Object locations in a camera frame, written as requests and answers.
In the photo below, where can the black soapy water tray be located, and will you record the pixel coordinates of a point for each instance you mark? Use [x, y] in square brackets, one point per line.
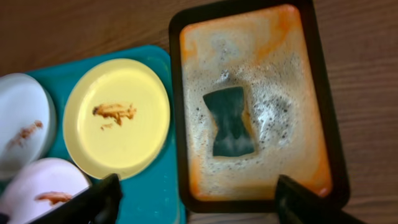
[272, 49]

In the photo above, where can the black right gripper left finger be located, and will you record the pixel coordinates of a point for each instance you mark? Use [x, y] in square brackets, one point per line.
[99, 204]

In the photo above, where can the yellow plate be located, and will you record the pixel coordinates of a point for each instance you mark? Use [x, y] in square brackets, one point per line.
[116, 119]

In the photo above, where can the white plate with sauce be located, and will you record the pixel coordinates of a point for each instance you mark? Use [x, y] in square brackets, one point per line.
[28, 122]

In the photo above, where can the teal plastic tray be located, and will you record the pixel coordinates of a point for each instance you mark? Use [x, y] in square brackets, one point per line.
[150, 196]

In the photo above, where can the pale pink plate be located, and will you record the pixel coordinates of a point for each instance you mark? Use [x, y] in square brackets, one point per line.
[39, 188]

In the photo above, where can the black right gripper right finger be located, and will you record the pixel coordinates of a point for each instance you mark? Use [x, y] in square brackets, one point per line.
[296, 204]

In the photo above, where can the green yellow sponge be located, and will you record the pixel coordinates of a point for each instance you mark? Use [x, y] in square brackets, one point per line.
[226, 107]

